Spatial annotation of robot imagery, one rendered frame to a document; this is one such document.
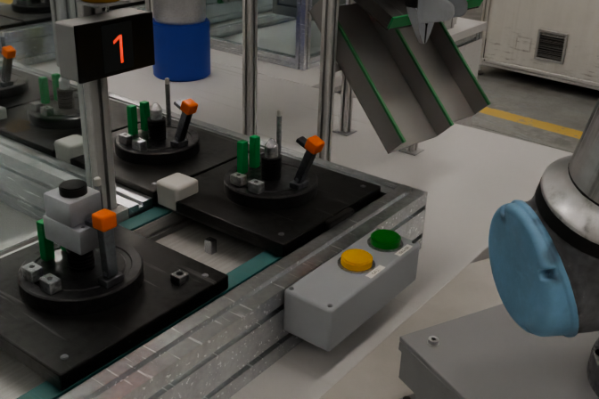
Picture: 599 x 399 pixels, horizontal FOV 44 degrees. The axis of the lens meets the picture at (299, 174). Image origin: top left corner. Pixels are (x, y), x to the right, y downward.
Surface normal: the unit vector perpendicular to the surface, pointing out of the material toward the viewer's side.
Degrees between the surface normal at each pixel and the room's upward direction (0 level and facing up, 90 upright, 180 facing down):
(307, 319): 90
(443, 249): 0
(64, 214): 90
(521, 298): 96
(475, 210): 0
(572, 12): 90
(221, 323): 0
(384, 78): 45
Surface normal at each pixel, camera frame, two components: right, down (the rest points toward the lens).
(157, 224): 0.79, 0.27
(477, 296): 0.04, -0.91
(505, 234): -0.97, 0.16
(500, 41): -0.66, 0.29
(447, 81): 0.50, -0.42
